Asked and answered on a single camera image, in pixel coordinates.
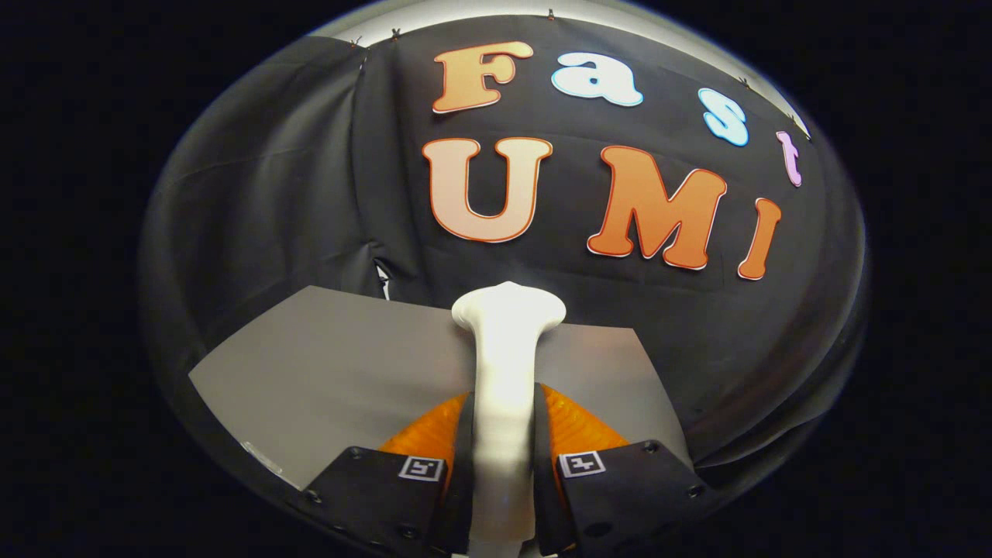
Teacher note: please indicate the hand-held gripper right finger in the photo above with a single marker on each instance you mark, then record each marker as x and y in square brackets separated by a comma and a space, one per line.
[541, 496]

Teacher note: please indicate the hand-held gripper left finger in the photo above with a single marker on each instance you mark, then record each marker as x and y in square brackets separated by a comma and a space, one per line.
[463, 496]

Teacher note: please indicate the grey drawer cabinet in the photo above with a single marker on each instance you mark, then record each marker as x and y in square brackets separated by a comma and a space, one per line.
[349, 364]

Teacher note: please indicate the black backdrop cloth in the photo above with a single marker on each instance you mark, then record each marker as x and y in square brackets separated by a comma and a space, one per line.
[310, 178]

